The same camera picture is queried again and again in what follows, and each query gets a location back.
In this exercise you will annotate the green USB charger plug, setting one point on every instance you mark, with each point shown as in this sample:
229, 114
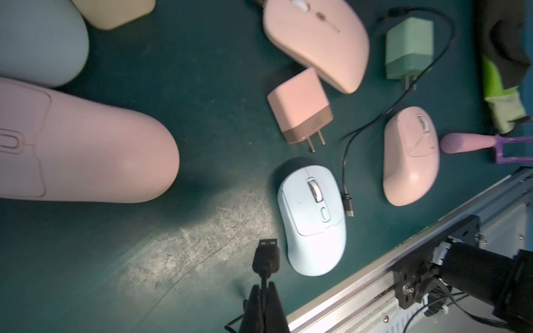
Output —
409, 49

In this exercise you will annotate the beige wooden power strip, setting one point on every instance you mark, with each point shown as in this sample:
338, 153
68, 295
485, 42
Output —
110, 14

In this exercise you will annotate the aluminium front rail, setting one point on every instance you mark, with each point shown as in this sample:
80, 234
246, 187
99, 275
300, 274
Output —
388, 267

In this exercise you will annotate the pink USB charger plug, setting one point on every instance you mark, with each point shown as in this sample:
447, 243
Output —
301, 108

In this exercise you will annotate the light green wireless mouse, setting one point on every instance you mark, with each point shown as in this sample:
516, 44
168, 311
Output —
42, 42

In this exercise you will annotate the pink wireless mouse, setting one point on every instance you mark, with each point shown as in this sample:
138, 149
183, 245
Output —
57, 147
411, 156

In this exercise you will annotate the pink wireless mouse front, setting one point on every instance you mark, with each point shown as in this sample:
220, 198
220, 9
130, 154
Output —
57, 147

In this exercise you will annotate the black green work glove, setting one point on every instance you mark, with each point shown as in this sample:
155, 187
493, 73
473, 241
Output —
498, 27

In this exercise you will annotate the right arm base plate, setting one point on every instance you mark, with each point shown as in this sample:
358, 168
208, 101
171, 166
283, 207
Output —
414, 274

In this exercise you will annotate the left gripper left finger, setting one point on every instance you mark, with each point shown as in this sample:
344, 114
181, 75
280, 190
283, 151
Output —
253, 318

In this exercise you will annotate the peach wireless mouse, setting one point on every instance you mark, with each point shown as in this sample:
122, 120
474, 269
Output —
325, 35

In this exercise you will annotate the pink purple garden rake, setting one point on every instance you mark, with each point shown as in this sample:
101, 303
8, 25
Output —
467, 142

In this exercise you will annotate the light blue wireless mouse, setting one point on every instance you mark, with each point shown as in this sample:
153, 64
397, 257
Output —
313, 216

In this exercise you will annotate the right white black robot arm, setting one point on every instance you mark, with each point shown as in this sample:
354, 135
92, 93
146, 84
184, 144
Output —
502, 282

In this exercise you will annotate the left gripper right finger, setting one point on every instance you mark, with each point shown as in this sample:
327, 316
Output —
275, 318

